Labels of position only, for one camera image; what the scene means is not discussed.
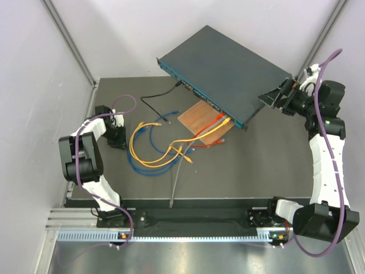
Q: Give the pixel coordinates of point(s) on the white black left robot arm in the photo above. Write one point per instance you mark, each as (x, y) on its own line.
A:
(82, 162)

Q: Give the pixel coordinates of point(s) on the dark blue network switch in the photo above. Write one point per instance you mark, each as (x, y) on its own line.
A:
(223, 73)

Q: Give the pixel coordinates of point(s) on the aluminium frame rail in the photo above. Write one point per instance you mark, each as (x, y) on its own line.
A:
(83, 224)

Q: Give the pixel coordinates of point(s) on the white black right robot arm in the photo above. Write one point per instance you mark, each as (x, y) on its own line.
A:
(322, 171)

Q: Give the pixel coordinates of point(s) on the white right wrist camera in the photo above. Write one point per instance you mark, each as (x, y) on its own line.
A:
(311, 73)

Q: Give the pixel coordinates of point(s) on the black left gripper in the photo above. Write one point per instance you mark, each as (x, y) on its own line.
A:
(121, 142)

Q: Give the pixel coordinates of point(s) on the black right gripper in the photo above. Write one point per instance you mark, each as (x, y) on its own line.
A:
(293, 91)

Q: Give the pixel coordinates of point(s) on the wooden base board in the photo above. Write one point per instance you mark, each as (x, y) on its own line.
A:
(200, 115)

